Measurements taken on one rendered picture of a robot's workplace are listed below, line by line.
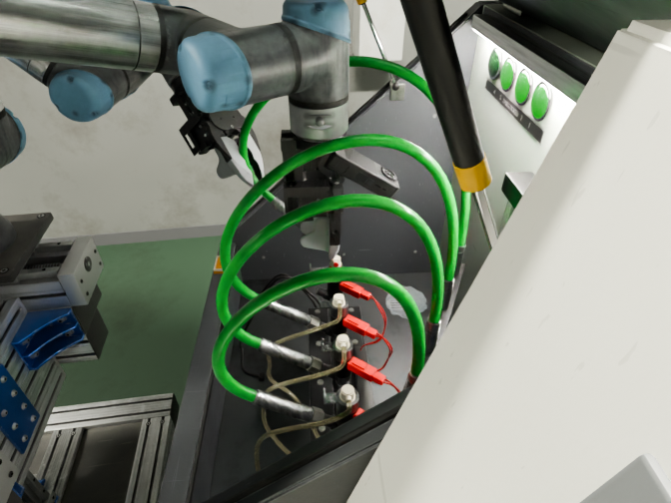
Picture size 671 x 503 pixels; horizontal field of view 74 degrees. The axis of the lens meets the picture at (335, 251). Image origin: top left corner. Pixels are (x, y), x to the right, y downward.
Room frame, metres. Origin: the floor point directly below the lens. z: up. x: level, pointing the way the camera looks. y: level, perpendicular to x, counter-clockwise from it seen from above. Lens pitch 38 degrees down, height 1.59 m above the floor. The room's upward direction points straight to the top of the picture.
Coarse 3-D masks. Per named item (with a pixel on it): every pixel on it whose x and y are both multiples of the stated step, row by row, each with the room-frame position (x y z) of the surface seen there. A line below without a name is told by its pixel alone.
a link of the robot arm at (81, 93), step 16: (16, 64) 0.68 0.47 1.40; (32, 64) 0.67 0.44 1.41; (48, 64) 0.68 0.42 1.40; (64, 64) 0.68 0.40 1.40; (48, 80) 0.67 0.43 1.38; (64, 80) 0.65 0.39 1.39; (80, 80) 0.66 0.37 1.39; (96, 80) 0.68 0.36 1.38; (112, 80) 0.71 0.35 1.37; (128, 80) 0.76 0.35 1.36; (64, 96) 0.65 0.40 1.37; (80, 96) 0.65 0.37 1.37; (96, 96) 0.66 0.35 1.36; (112, 96) 0.69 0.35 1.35; (64, 112) 0.65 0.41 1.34; (80, 112) 0.65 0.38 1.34; (96, 112) 0.66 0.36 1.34
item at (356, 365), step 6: (354, 360) 0.38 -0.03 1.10; (360, 360) 0.39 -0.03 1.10; (348, 366) 0.38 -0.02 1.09; (354, 366) 0.38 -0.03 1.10; (360, 366) 0.37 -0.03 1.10; (366, 366) 0.38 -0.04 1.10; (372, 366) 0.38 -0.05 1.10; (354, 372) 0.37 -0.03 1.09; (360, 372) 0.37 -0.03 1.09; (366, 372) 0.37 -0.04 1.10; (372, 372) 0.37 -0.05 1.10; (378, 372) 0.37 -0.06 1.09; (366, 378) 0.36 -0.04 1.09; (372, 378) 0.36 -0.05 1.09; (378, 378) 0.36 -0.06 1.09; (384, 378) 0.36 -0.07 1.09
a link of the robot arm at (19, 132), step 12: (0, 108) 0.87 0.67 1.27; (0, 120) 0.85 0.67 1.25; (12, 120) 0.90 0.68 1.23; (0, 132) 0.85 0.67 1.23; (12, 132) 0.88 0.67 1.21; (24, 132) 0.91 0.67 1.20; (0, 144) 0.84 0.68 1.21; (12, 144) 0.87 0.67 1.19; (24, 144) 0.90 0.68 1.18; (0, 156) 0.82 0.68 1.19; (12, 156) 0.86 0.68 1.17; (0, 168) 0.83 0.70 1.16
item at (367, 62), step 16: (352, 64) 0.62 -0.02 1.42; (368, 64) 0.61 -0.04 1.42; (384, 64) 0.61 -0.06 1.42; (416, 80) 0.59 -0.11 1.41; (256, 112) 0.67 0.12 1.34; (240, 144) 0.68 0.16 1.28; (464, 192) 0.56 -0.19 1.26; (464, 208) 0.56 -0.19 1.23; (464, 224) 0.56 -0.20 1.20; (464, 240) 0.56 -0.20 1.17
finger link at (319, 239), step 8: (320, 224) 0.53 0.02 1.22; (312, 232) 0.53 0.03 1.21; (320, 232) 0.53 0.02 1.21; (328, 232) 0.54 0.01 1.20; (304, 240) 0.53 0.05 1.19; (312, 240) 0.53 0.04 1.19; (320, 240) 0.53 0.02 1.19; (328, 240) 0.53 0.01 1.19; (312, 248) 0.53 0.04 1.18; (320, 248) 0.53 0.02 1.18; (328, 248) 0.53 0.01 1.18; (336, 248) 0.53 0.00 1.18
